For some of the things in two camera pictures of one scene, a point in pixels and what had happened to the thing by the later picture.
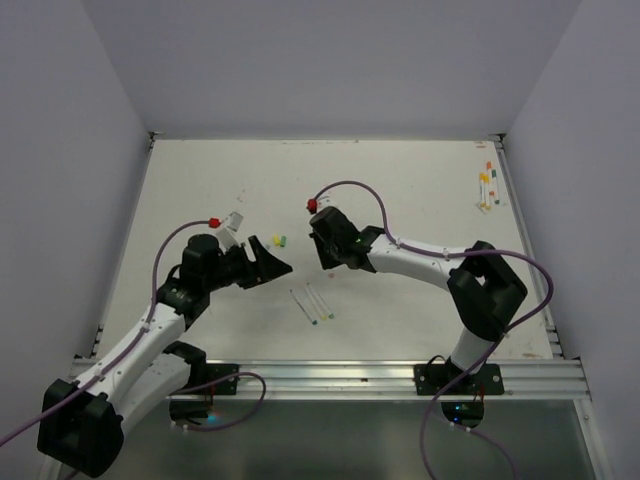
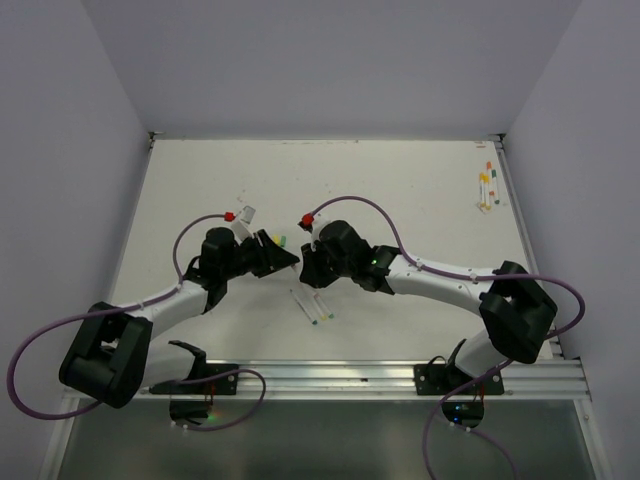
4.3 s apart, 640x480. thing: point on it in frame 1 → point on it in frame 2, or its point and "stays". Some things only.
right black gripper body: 329,251 → 324,268
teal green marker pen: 312,320 stays
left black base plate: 207,372 stays
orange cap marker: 489,166 stays
